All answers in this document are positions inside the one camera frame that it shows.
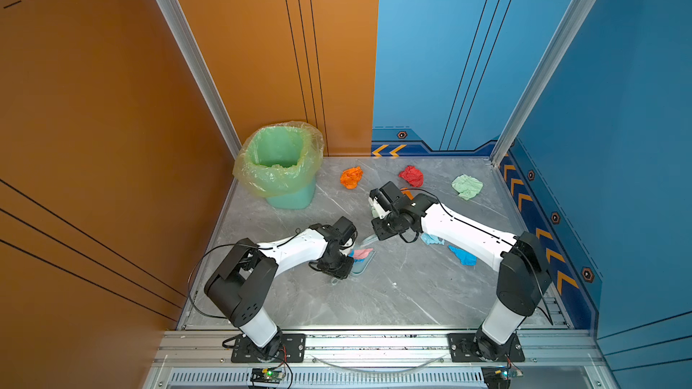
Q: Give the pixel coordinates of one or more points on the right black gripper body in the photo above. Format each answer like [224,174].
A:
[386,227]

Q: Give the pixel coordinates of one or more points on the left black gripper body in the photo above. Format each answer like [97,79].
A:
[341,267]

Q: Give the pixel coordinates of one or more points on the grey-blue dustpan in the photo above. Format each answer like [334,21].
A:
[360,266]

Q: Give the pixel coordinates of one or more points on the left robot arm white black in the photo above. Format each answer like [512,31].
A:
[241,283]

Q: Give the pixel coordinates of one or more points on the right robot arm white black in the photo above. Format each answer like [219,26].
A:
[523,271]

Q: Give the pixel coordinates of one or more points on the orange paper scrap centre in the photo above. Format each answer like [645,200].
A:
[407,193]

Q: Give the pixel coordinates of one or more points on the orange paper scrap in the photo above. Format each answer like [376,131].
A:
[407,193]
[350,178]

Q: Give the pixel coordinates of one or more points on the pink paper scrap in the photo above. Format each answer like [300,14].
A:
[361,254]

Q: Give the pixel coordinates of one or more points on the light blue paper scrap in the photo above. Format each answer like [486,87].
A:
[429,239]

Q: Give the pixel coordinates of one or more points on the red paper scrap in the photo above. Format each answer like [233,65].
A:
[413,176]

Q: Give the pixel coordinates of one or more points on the green trash bin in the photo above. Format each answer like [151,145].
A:
[294,197]

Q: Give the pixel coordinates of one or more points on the orange paper scrap far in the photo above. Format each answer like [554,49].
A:
[350,178]

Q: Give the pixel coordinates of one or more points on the light green paper scrap far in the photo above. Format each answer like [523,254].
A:
[467,187]

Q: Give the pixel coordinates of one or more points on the blue paper scrap right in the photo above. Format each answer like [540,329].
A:
[466,258]

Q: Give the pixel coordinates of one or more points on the yellow plastic bin liner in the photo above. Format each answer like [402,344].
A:
[280,159]

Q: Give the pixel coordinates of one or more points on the left circuit board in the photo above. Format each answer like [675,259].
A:
[272,377]

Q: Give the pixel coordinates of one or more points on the circuit board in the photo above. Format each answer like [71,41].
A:
[272,377]
[500,377]

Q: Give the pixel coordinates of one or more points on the right circuit board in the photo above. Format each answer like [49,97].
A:
[500,377]

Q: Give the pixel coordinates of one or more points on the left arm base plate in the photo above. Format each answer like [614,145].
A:
[289,347]

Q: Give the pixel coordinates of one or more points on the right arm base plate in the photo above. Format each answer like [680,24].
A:
[467,347]

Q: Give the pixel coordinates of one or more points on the aluminium mounting rail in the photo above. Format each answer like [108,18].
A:
[409,357]

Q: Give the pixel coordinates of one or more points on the right aluminium corner post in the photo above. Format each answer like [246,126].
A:
[569,26]

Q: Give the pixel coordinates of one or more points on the aluminium corner post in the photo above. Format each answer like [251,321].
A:
[178,25]
[569,26]

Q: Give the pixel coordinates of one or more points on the left aluminium corner post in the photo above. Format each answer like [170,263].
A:
[178,25]

